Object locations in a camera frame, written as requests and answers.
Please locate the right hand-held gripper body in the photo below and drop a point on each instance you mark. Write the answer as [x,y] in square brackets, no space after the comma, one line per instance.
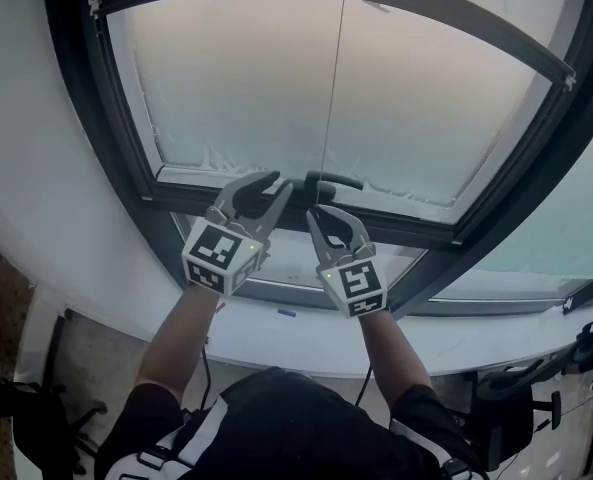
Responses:
[358,288]

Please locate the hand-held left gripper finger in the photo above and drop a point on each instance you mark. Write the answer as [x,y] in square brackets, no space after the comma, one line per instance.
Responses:
[228,193]
[273,218]

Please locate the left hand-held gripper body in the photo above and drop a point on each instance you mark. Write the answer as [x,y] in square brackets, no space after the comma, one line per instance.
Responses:
[211,248]

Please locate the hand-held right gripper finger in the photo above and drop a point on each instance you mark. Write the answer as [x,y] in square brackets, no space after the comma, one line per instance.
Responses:
[358,233]
[318,240]

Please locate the person's right forearm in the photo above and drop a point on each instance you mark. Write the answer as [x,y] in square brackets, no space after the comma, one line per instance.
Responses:
[396,358]

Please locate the person's left forearm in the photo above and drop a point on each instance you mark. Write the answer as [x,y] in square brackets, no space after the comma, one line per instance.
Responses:
[176,348]

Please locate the blue tape piece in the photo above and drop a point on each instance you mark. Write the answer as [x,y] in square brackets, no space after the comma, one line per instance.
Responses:
[286,313]

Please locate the person's black clothed body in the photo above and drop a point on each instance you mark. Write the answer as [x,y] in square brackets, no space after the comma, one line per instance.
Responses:
[286,418]

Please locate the black mesh office chair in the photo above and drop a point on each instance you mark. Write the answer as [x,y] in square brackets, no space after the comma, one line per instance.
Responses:
[51,418]
[506,408]

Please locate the small white plastic piece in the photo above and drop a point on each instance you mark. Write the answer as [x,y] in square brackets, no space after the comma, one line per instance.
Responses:
[568,304]

